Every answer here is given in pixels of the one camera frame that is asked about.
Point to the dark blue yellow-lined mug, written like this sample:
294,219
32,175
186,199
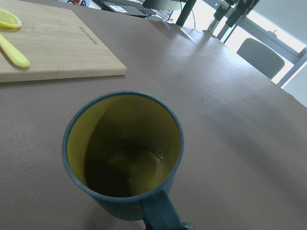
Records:
123,149

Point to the black keyboard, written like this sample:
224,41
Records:
126,7

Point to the bamboo cutting board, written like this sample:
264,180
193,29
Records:
57,43

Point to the grey office chair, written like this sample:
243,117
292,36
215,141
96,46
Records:
261,57

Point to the yellow toy knife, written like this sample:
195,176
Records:
14,55

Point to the lemon slice on knife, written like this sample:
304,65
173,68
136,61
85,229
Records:
9,20

